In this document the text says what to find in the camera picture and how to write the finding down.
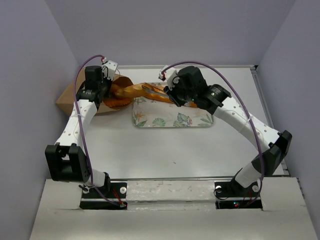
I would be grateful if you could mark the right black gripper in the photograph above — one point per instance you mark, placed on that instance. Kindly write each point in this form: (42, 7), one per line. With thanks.
(177, 82)

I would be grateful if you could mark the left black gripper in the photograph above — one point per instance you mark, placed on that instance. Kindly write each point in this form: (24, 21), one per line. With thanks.
(108, 83)

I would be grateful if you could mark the ridged orange fake bread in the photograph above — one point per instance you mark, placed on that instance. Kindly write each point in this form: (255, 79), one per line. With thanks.
(115, 103)

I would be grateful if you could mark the pale crusty fake bread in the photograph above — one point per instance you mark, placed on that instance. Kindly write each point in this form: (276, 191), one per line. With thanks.
(136, 91)

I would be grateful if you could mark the long seeded fake baguette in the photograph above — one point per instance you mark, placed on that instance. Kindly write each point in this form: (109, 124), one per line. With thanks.
(191, 105)

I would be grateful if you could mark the metal kitchen tongs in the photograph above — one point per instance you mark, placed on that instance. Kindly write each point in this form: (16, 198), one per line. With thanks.
(151, 89)

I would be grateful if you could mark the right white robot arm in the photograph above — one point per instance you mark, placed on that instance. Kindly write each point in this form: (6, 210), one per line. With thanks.
(272, 145)

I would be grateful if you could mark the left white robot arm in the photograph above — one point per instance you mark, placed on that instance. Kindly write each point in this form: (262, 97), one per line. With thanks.
(68, 159)

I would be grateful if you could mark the floral leaf print tray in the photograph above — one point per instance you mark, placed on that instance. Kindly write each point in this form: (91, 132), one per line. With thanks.
(147, 113)

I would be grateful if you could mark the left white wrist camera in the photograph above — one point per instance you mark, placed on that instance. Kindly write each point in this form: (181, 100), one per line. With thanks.
(109, 69)

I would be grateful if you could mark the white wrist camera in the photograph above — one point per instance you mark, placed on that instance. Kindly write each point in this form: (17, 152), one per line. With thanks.
(109, 69)
(168, 75)

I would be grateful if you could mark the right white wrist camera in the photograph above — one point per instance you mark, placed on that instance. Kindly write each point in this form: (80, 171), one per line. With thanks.
(168, 75)

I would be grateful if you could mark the aluminium front rail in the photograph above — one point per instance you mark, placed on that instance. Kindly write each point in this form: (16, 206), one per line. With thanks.
(155, 182)

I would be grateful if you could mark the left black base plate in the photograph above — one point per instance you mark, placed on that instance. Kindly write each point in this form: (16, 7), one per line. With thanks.
(104, 199)

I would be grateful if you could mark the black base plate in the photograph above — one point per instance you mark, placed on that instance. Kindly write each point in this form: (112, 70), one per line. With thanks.
(104, 199)
(227, 199)

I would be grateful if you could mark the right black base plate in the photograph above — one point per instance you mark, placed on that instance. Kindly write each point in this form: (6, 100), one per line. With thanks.
(227, 199)

